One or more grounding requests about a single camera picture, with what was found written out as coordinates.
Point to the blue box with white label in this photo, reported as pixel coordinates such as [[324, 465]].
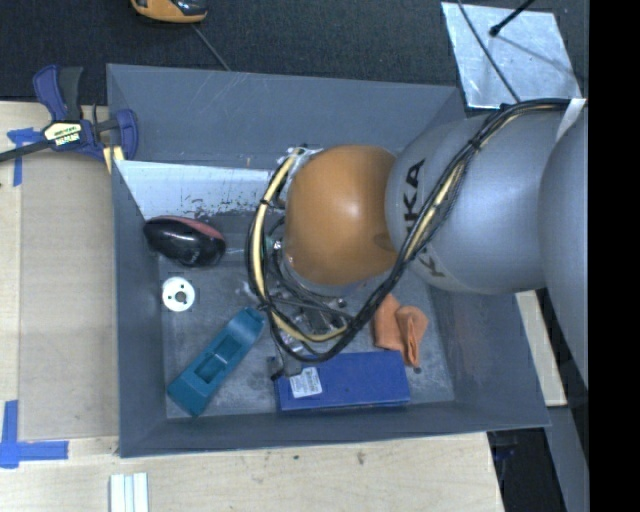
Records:
[[360, 382]]

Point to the pale wood flat board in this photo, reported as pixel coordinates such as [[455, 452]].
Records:
[[65, 300]]

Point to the orange cloth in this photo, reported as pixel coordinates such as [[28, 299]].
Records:
[[400, 327]]

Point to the grey metal bin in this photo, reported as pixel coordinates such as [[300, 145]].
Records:
[[200, 115]]

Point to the black and red computer mouse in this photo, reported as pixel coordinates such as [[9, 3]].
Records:
[[182, 244]]

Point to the teal plastic block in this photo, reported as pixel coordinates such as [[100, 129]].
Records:
[[207, 372]]

